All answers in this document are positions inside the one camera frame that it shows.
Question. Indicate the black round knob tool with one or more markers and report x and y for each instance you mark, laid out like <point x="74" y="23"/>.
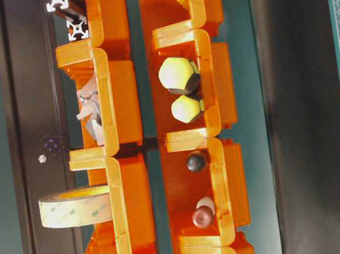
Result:
<point x="196" y="161"/>

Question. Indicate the orange bin with brackets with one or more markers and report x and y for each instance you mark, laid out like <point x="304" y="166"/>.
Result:
<point x="118" y="100"/>

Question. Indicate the orange bin with dark knobs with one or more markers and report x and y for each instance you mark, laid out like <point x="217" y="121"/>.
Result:
<point x="222" y="180"/>

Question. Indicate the orange bin with yellow knobs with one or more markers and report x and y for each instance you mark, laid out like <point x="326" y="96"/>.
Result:
<point x="216" y="88"/>

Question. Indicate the pile of grey metal brackets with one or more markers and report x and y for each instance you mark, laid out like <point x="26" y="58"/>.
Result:
<point x="88" y="97"/>

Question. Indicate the brown and cream knob tool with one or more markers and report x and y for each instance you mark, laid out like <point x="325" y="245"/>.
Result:
<point x="204" y="213"/>

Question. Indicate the orange bin with yellow tool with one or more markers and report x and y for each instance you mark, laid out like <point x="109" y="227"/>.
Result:
<point x="167" y="17"/>

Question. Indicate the orange bin with tape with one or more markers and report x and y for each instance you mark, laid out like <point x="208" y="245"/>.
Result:
<point x="131" y="230"/>

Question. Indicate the small silver hex nut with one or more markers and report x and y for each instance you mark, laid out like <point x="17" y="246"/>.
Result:
<point x="42" y="158"/>

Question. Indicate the orange bin with frames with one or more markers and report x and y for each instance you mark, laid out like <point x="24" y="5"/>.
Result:
<point x="108" y="28"/>

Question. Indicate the roll of double-sided tape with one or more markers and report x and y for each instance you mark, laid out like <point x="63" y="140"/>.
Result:
<point x="76" y="208"/>

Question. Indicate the small yellow hex-handle tool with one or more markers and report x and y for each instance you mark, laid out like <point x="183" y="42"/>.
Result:
<point x="187" y="108"/>

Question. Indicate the large yellow hex-handle tool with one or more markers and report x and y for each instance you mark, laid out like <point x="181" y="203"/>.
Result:
<point x="179" y="75"/>

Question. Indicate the lower aluminium extrusion frame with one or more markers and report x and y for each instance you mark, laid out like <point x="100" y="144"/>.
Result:
<point x="77" y="28"/>

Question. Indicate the aluminium extrusion frame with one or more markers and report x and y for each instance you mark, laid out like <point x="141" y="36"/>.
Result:
<point x="77" y="28"/>
<point x="70" y="7"/>

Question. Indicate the upper aluminium extrusion frame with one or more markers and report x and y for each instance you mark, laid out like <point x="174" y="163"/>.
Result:
<point x="70" y="7"/>

